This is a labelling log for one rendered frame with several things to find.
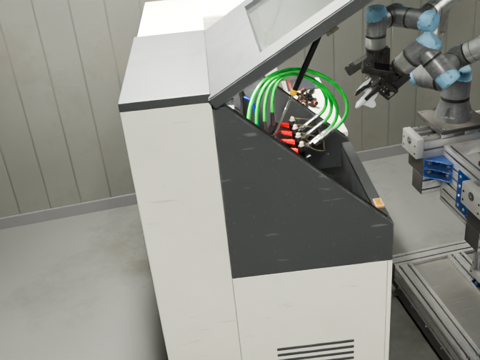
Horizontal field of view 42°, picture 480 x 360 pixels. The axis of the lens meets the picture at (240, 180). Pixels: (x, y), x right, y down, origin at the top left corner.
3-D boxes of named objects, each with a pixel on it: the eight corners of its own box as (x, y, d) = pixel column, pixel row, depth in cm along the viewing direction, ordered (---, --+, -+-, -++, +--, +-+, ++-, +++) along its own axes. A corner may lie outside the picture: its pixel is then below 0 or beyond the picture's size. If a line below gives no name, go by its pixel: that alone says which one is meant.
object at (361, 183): (389, 253, 229) (391, 216, 221) (377, 255, 229) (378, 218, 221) (350, 173, 283) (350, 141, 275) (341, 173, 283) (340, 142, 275)
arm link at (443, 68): (468, 69, 214) (447, 45, 215) (456, 80, 207) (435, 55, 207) (451, 82, 220) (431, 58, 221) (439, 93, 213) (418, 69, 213)
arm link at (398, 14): (416, 24, 237) (399, 32, 230) (391, 20, 244) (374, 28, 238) (417, 3, 233) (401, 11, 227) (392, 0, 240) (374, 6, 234)
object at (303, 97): (323, 108, 301) (322, 98, 298) (301, 111, 301) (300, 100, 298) (314, 91, 321) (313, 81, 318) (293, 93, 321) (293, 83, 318)
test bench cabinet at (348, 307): (386, 411, 264) (393, 261, 225) (249, 428, 263) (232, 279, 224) (348, 302, 325) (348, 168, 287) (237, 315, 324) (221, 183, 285)
